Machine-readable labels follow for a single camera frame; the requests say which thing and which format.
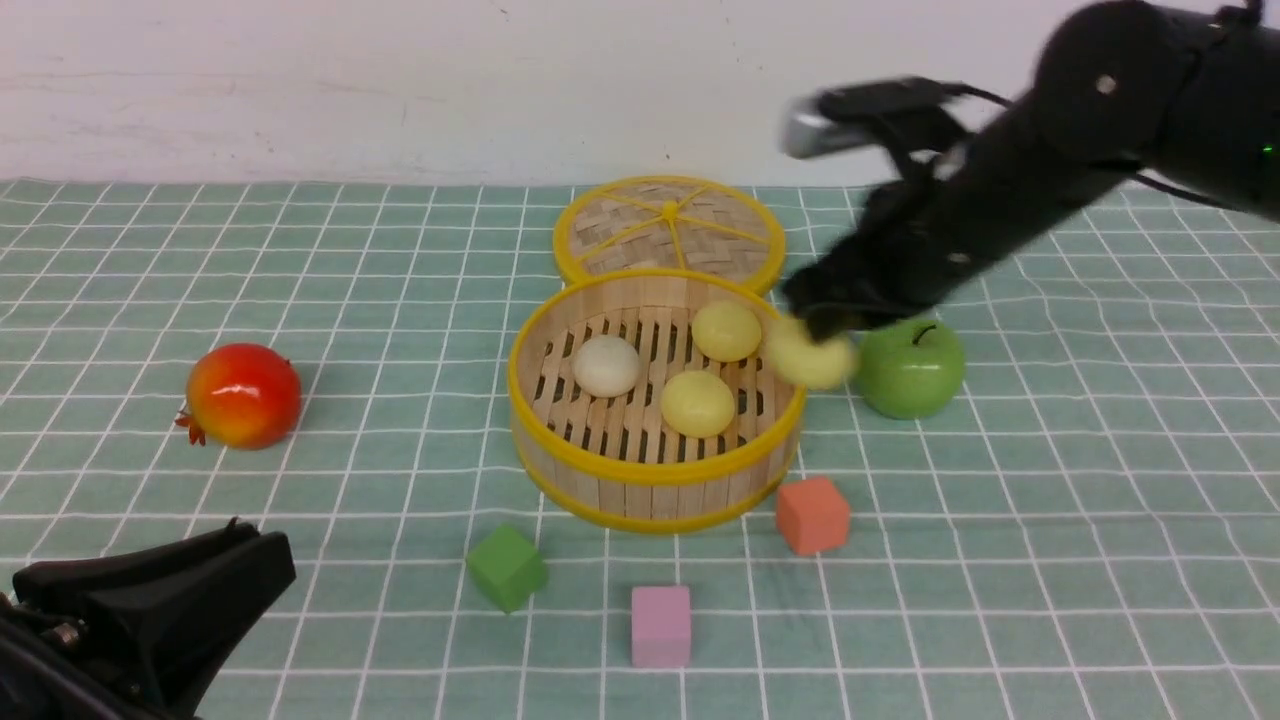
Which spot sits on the green apple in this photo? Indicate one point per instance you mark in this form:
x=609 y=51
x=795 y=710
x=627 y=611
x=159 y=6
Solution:
x=911 y=369

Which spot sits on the green checkered tablecloth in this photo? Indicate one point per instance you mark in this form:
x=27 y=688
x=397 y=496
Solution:
x=1089 y=532

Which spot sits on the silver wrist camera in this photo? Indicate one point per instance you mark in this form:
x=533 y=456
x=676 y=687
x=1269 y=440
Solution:
x=901 y=115

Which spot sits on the yellow bun front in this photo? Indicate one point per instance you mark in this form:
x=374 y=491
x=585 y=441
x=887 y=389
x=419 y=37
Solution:
x=697 y=404

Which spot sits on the bamboo steamer tray yellow rims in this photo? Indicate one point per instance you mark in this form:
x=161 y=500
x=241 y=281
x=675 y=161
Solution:
x=614 y=461

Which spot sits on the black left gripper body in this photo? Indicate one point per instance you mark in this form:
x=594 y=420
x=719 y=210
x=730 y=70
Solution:
x=58 y=666

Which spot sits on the yellow bun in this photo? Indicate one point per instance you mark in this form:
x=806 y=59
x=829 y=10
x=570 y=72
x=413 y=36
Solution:
x=697 y=404
x=796 y=358
x=726 y=332

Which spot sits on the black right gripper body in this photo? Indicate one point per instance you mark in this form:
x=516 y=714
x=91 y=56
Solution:
x=920 y=240

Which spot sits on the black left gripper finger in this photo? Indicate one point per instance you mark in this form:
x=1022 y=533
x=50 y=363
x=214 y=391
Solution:
x=188 y=635
x=184 y=564

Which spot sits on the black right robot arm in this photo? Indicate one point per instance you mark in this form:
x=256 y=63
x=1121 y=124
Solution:
x=1121 y=87

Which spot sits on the orange cube block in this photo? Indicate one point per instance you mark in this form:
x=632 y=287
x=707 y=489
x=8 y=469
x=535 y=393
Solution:
x=812 y=515

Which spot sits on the pink cube block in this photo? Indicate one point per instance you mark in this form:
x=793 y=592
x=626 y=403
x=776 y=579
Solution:
x=661 y=626

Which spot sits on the green cube block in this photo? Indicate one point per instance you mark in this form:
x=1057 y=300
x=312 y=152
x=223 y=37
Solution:
x=507 y=568

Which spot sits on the woven bamboo steamer lid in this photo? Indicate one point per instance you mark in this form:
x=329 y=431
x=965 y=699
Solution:
x=670 y=222

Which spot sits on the white bun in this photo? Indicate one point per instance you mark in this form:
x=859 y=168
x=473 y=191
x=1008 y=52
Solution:
x=606 y=366

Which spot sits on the red pomegranate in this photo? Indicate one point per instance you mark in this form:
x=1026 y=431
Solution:
x=242 y=395

